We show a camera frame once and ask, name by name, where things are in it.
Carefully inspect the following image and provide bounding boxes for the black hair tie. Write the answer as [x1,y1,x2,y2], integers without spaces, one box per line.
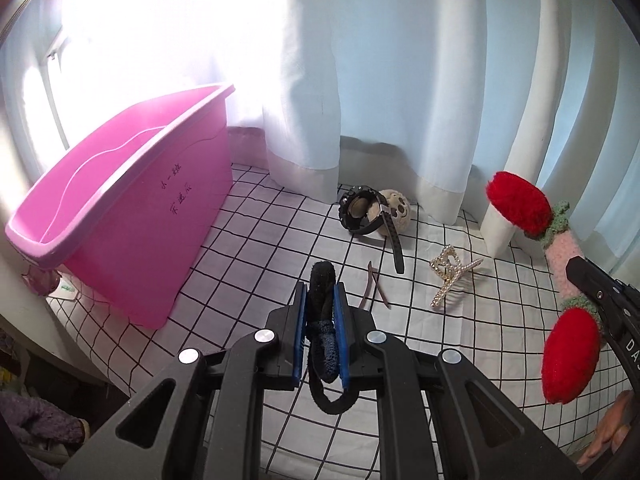
[304,260,360,415]

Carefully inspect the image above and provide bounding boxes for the dark snap hair clip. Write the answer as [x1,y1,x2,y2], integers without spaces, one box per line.
[358,261,390,309]

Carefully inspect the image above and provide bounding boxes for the pink strawberry plush headband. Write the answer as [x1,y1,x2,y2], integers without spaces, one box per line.
[486,171,602,404]

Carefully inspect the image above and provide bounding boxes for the pearl hair claw clip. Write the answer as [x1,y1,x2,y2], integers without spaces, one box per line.
[428,245,484,309]

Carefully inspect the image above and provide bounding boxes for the beige sloth plush toy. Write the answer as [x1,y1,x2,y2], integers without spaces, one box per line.
[367,188,412,237]

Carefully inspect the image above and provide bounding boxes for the person right hand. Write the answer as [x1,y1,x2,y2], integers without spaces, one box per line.
[577,390,636,468]

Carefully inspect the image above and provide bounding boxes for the white checked bed sheet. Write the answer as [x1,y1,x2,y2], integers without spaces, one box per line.
[48,165,629,452]

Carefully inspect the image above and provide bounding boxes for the pink plastic storage bin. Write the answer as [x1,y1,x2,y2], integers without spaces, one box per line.
[6,84,234,330]

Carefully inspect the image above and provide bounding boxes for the white curtain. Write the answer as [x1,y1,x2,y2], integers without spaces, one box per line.
[0,0,640,281]

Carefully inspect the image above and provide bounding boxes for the purple fuzzy fabric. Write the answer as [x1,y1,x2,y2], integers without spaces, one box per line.
[1,390,90,451]

